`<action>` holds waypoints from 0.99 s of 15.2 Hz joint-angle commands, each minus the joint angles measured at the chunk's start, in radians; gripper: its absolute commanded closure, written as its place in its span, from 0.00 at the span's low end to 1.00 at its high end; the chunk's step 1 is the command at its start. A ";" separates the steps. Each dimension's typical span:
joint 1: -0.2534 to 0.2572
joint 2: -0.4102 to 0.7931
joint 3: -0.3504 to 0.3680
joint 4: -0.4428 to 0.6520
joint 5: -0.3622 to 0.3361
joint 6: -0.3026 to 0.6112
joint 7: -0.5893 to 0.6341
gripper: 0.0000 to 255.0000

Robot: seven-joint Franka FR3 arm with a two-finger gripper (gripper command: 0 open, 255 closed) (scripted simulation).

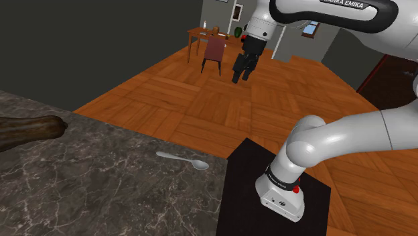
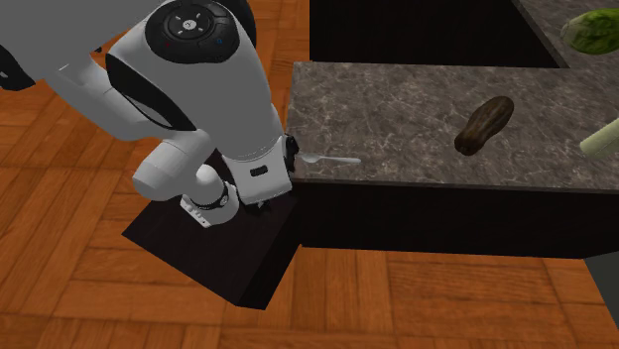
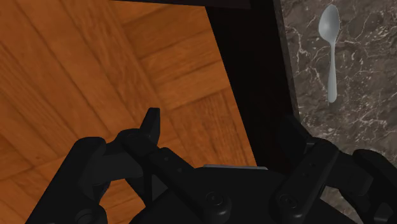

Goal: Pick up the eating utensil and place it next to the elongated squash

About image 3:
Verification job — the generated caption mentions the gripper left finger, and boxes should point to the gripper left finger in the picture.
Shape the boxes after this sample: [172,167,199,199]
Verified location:
[25,107,233,224]

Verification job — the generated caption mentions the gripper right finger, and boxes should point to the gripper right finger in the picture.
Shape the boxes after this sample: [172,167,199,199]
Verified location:
[270,115,397,224]

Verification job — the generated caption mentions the grey spoon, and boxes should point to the grey spoon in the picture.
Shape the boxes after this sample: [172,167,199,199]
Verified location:
[318,4,340,104]

